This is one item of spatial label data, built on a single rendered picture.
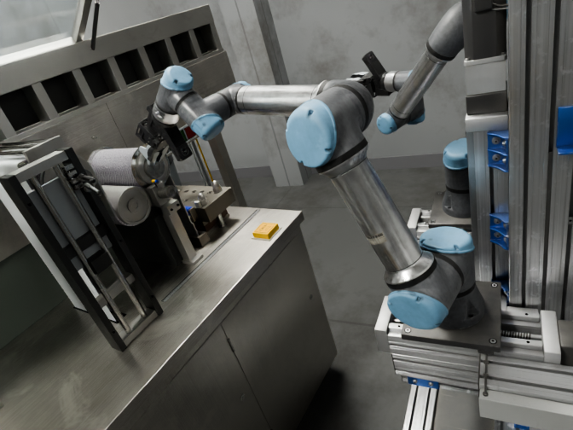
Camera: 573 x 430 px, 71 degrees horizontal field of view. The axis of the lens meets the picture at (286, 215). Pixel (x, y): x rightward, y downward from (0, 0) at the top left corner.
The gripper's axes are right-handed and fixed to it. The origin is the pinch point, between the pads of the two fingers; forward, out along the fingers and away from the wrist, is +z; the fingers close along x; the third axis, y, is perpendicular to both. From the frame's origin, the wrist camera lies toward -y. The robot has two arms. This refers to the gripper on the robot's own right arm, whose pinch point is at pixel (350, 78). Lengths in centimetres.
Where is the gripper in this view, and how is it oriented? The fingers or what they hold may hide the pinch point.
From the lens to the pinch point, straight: 180.9
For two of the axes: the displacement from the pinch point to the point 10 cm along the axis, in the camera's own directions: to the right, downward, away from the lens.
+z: -6.2, -2.3, 7.5
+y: 3.6, 7.7, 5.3
